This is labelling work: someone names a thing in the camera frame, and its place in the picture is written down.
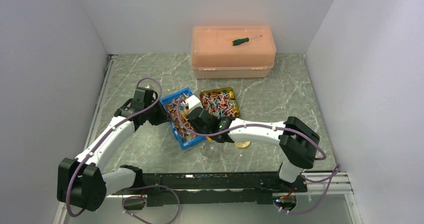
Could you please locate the green handled screwdriver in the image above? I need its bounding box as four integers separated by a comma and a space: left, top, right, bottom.
231, 35, 263, 46

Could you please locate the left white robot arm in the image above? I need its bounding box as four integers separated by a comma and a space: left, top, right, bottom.
56, 87, 170, 212

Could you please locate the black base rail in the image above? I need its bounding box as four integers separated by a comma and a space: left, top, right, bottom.
115, 171, 308, 207

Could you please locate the gold square candy tin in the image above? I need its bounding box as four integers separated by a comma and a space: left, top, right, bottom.
199, 87, 241, 118

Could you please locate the pink plastic storage box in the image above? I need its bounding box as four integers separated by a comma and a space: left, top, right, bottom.
191, 25, 276, 79

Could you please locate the blue plastic candy bin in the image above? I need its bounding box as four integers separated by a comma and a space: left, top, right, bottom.
159, 87, 206, 150

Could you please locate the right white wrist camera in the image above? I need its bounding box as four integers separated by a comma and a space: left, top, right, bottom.
182, 95, 203, 112

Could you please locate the clear glass jar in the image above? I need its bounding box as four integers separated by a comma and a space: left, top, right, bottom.
200, 142, 220, 160

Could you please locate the gold round jar lid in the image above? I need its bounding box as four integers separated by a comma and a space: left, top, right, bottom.
234, 141, 251, 149

